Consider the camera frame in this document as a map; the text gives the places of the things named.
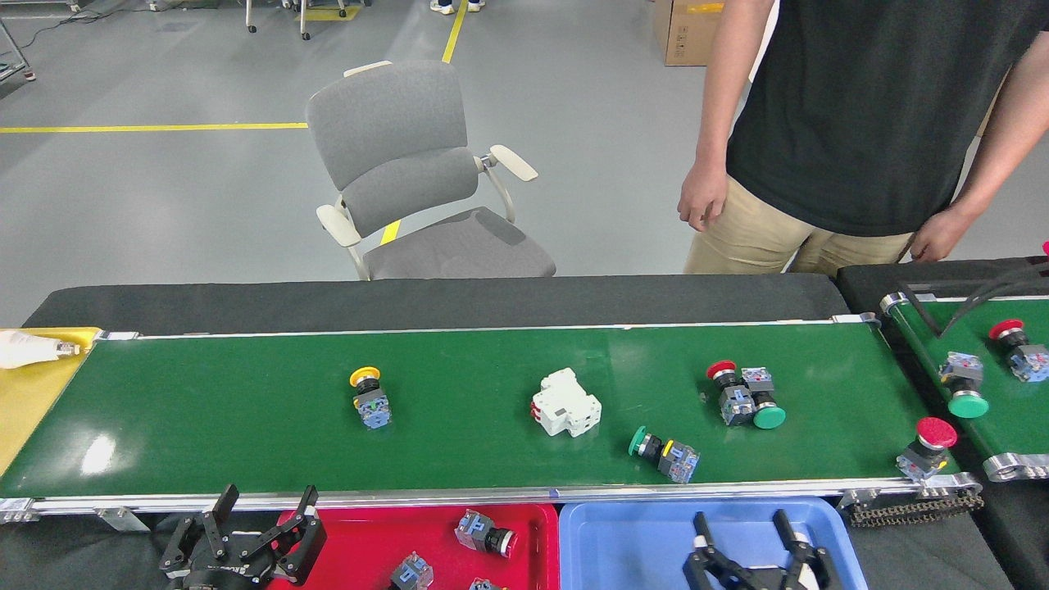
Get long black fabric cover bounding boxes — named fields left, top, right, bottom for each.
left=23, top=273, right=853, bottom=337

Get red plastic tray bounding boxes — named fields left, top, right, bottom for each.
left=266, top=502, right=561, bottom=590

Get person's left hand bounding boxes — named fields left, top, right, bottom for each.
left=910, top=205, right=976, bottom=263

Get metal cart frame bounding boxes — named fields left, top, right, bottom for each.
left=0, top=20, right=35, bottom=83

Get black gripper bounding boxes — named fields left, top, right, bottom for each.
left=158, top=483, right=327, bottom=590

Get conveyor drive chain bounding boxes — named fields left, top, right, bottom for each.
left=848, top=494, right=983, bottom=528

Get white circuit breaker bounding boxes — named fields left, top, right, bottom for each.
left=530, top=367, right=602, bottom=438

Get long green conveyor belt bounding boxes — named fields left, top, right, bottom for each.
left=0, top=318, right=984, bottom=525

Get blue plastic tray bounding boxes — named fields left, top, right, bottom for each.
left=559, top=497, right=870, bottom=590

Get cardboard box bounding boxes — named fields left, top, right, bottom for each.
left=653, top=0, right=726, bottom=67

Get yellow tray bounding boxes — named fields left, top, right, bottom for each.
left=0, top=328, right=101, bottom=476

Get yellow push button switch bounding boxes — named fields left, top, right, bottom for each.
left=349, top=366, right=393, bottom=430

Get white rolling stand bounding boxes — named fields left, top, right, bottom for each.
left=244, top=0, right=370, bottom=40

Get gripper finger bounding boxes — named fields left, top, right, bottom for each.
left=683, top=511, right=767, bottom=590
left=770, top=509, right=842, bottom=590

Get black feeder table cover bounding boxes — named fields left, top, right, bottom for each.
left=836, top=256, right=1049, bottom=329

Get person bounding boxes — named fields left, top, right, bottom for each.
left=677, top=0, right=1049, bottom=277

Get black guide bracket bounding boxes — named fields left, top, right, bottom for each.
left=893, top=261, right=1049, bottom=338

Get person's right hand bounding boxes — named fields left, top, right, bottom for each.
left=677, top=160, right=729, bottom=233

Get green feeder conveyor belt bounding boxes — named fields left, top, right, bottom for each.
left=879, top=291, right=1049, bottom=482

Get white light bulb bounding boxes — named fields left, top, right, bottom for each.
left=0, top=331, right=81, bottom=370

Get grey office chair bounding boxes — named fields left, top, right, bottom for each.
left=306, top=60, right=556, bottom=281

